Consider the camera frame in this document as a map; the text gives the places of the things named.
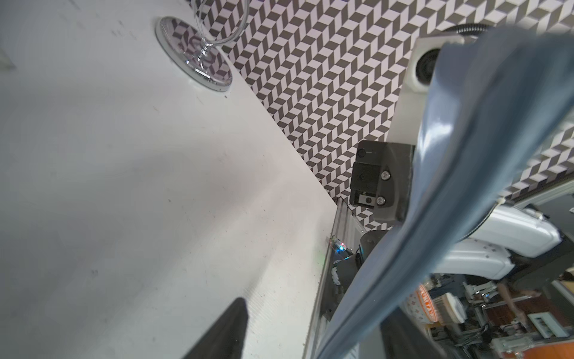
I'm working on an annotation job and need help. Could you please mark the chrome wire stand pink discs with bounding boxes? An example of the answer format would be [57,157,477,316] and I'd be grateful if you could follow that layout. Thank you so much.
[155,1,251,92]

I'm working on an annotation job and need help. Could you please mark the small grey blue pouch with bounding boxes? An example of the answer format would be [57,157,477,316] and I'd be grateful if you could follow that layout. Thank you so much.
[315,28,573,358]

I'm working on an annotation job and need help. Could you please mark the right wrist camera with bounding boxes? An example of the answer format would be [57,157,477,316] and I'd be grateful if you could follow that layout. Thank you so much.
[387,33,465,145]

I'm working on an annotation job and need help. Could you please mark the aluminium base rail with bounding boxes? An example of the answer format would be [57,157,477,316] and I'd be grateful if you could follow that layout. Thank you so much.
[303,197,366,358]

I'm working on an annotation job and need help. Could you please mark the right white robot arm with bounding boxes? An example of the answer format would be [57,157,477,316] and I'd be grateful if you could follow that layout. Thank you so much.
[350,141,573,290]

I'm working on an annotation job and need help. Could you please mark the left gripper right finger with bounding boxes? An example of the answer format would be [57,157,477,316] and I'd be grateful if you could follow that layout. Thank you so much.
[380,308,446,359]

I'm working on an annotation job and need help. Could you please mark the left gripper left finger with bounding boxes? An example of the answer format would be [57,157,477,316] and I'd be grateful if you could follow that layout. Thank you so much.
[183,297,249,359]

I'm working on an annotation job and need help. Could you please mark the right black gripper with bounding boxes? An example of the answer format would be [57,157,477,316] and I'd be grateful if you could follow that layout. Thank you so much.
[349,141,415,224]

